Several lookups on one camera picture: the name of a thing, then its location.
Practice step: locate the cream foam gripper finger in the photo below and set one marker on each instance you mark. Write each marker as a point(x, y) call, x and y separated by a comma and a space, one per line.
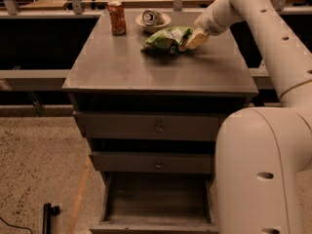
point(198, 38)

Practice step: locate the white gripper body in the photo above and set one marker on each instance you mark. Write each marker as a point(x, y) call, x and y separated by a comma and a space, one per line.
point(208, 23)

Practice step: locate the green rice chip bag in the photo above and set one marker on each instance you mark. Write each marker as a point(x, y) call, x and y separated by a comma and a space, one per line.
point(171, 40)

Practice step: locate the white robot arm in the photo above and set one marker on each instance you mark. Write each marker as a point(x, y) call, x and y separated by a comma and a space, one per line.
point(260, 150)

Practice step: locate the grey wooden drawer cabinet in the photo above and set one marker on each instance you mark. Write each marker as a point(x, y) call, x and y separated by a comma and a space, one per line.
point(151, 121)

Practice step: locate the grey top drawer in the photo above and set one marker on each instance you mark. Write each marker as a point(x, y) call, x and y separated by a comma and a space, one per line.
point(147, 126)

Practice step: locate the grey middle drawer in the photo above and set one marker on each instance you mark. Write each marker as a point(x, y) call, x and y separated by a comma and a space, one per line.
point(170, 163)

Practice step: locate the grey open bottom drawer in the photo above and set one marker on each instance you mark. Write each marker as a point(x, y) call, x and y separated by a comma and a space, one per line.
point(147, 203)

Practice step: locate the white ceramic bowl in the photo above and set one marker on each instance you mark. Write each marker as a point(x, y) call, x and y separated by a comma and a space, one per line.
point(166, 20)

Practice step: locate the crushed silver can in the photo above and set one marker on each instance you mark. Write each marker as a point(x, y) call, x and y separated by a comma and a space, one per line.
point(151, 17)

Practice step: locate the red soda can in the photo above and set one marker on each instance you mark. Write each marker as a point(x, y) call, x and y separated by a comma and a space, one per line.
point(117, 17)

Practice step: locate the grey metal railing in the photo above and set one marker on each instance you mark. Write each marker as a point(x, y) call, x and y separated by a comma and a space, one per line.
point(39, 78)

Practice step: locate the black floor device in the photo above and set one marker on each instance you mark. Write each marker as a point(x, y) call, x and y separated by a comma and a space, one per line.
point(48, 212)

